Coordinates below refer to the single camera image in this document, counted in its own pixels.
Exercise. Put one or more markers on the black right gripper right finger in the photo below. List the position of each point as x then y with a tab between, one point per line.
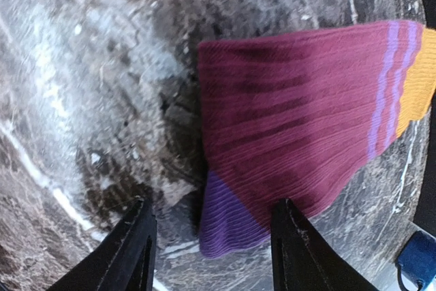
303	260

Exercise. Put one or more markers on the maroon purple orange sock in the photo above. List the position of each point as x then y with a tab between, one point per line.
296	115

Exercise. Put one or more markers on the dark blue mug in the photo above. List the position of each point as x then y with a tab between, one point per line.
416	261

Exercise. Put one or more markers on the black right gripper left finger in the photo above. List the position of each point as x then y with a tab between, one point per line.
124	260

